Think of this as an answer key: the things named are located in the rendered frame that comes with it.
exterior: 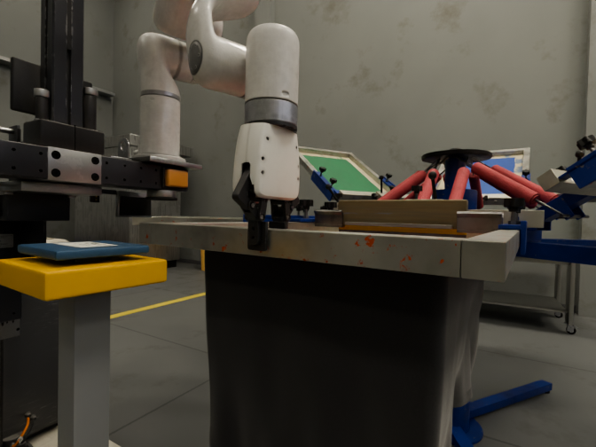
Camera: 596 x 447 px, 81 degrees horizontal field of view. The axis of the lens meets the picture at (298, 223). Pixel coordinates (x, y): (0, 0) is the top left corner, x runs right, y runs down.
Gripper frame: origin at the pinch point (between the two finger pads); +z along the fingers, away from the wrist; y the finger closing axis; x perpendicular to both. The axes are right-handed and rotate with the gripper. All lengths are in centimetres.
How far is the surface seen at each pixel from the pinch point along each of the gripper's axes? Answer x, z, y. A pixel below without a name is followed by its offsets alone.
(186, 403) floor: -116, 99, -80
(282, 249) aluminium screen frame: 4.0, 1.6, 1.9
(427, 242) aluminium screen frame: 22.4, -0.6, 1.9
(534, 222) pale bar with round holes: 32, -3, -80
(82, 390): -9.7, 17.2, 20.2
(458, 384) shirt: 21.0, 28.3, -32.6
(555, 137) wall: 52, -99, -455
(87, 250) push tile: -6.9, 1.2, 21.2
